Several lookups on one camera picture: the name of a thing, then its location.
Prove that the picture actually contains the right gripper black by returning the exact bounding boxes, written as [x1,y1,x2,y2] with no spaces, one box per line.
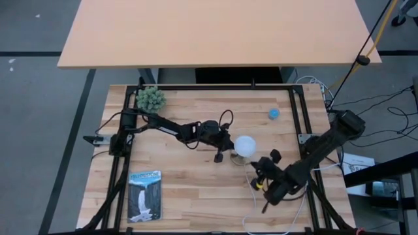
[250,149,290,192]

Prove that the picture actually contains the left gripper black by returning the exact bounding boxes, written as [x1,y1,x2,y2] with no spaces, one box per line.
[199,119,234,164]

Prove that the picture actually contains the white lightbulb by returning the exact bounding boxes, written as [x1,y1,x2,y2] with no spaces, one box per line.
[234,135,257,158]

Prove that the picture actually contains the green potted plant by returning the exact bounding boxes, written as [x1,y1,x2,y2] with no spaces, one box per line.
[135,86,167,115]

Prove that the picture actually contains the grey desk leg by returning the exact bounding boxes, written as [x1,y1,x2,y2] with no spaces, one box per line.
[279,67,297,84]
[137,67,159,86]

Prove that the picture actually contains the Yellowstone waterfall book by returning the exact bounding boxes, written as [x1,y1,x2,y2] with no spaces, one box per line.
[126,170,163,224]

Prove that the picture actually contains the white printed cardboard box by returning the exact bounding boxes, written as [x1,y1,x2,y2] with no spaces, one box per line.
[339,152,376,196]

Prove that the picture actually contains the light wooden desk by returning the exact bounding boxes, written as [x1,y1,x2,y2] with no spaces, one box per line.
[57,0,383,69]

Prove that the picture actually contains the black cart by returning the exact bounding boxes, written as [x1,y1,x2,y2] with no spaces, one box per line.
[342,150,418,235]

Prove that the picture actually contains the office chair base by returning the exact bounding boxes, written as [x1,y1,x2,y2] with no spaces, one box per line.
[391,0,418,27]

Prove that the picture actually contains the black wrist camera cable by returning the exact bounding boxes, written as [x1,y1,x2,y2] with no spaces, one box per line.
[218,109,234,130]

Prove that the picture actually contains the white lamp cord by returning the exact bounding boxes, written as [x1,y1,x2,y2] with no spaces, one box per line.
[241,162,341,235]

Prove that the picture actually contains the white cable bundle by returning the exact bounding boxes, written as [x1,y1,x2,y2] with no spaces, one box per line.
[295,75,336,107]

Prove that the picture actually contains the black floor cable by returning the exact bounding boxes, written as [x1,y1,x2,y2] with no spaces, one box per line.
[331,85,418,108]

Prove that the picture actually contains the black cable with puck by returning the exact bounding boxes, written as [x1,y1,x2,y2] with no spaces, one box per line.
[328,0,393,108]

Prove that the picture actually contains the yellow cable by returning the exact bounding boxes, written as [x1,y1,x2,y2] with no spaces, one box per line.
[326,0,400,94]

